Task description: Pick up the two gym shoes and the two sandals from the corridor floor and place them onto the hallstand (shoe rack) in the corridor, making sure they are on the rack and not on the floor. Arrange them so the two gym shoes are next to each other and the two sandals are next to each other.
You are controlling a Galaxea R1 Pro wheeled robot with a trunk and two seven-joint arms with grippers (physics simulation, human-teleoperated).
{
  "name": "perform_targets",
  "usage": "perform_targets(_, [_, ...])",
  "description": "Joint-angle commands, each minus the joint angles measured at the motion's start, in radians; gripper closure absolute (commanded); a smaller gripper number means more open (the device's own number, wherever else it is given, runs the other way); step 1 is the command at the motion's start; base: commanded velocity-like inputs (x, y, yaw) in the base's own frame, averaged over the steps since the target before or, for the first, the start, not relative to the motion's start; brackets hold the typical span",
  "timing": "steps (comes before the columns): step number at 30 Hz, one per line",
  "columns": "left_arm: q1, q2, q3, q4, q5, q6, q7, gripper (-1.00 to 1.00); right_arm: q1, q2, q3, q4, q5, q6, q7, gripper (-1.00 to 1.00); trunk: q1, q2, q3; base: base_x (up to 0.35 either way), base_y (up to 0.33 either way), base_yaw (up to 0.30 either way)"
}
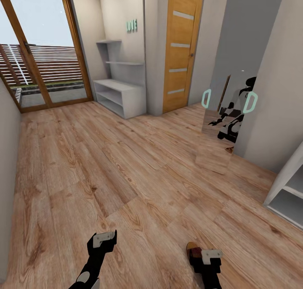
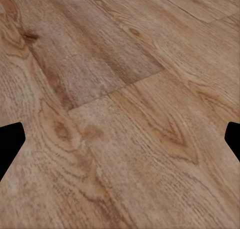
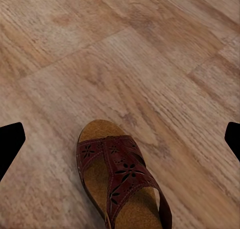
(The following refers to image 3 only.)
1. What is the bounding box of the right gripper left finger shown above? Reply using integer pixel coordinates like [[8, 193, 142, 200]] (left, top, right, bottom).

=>
[[0, 122, 26, 181]]

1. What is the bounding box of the sandal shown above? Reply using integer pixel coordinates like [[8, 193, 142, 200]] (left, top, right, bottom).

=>
[[76, 119, 172, 229]]

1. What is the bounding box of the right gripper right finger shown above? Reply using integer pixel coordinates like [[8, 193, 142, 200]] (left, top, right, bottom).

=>
[[224, 121, 240, 161]]

